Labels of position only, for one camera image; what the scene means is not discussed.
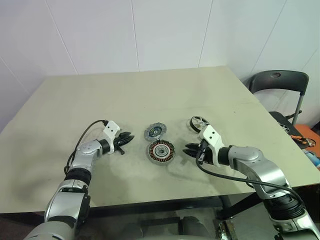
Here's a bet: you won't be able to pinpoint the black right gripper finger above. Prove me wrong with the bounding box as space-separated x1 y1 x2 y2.
182 148 201 158
184 142 202 151

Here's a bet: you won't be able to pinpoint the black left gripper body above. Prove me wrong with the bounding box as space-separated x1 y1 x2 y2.
112 134 126 156

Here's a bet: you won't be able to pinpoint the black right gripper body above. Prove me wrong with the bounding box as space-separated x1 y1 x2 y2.
197 139 213 165

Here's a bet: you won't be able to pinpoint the motor stator with copper windings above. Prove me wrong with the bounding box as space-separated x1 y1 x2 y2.
145 139 177 165

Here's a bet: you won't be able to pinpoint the dark grey rounded shape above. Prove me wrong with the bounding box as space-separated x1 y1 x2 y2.
179 216 218 240

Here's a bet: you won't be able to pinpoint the rusty metal table foot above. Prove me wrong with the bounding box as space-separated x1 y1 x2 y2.
217 217 236 240

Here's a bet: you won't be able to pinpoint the silver spoked wheel part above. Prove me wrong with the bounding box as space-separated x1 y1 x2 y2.
276 119 292 135

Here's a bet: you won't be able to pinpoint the orange side table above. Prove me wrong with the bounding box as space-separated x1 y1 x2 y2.
292 123 320 171

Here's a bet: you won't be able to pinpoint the black folding chair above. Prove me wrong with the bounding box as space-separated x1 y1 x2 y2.
246 69 310 137

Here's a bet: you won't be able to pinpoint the blue cylinder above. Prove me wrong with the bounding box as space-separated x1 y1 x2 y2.
307 152 320 168

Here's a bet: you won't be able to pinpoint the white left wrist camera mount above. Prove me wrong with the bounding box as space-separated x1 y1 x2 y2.
103 120 121 155

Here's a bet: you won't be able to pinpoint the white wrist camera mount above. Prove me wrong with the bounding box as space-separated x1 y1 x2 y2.
198 124 227 167
103 120 121 155

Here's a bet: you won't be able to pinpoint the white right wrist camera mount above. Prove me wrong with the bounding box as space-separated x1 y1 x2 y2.
198 124 227 167

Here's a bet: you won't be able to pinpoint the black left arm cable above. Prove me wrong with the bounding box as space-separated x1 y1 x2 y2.
63 119 109 176

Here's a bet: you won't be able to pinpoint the black table frame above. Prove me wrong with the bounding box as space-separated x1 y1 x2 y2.
0 186 320 226

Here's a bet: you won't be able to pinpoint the orange handled pliers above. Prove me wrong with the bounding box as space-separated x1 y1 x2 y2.
289 134 310 144

